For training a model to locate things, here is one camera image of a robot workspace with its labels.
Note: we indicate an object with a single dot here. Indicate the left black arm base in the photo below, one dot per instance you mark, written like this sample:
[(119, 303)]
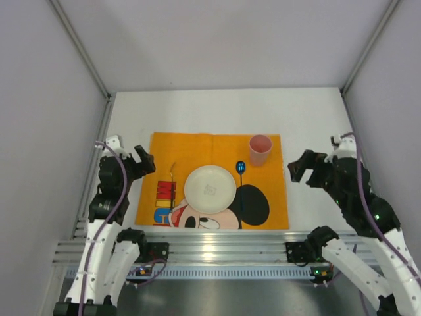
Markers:
[(156, 250)]

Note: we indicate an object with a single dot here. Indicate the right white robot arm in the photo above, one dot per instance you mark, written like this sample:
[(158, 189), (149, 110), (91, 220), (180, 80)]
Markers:
[(394, 291)]

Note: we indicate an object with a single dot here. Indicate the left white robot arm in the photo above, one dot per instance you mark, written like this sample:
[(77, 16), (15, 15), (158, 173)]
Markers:
[(111, 248)]

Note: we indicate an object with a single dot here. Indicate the perforated grey cable duct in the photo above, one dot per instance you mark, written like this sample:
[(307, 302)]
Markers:
[(242, 272)]

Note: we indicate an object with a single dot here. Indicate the cream round plate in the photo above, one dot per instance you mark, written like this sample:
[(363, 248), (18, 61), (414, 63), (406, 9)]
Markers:
[(210, 189)]

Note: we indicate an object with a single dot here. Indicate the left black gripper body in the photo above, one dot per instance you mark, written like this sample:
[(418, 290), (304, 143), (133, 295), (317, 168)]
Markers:
[(135, 163)]

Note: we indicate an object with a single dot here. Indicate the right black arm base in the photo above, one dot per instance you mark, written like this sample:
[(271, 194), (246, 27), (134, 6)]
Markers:
[(298, 254)]

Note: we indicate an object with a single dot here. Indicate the blue metallic spoon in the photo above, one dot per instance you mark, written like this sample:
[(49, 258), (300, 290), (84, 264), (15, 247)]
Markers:
[(240, 169)]

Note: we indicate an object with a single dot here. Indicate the orange cartoon mouse towel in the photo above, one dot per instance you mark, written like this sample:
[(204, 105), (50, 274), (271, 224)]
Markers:
[(264, 189)]

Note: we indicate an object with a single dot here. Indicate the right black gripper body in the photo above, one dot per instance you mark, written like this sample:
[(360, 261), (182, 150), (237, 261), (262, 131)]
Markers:
[(313, 172)]

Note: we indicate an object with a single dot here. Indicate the aluminium mounting rail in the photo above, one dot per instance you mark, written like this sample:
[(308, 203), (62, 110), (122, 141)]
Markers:
[(219, 248)]

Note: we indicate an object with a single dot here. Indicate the fork with teal handle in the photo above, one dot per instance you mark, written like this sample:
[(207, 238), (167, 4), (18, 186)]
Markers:
[(173, 187)]

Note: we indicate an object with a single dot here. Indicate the pink plastic cup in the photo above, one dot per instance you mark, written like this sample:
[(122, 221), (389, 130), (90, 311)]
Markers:
[(260, 147)]

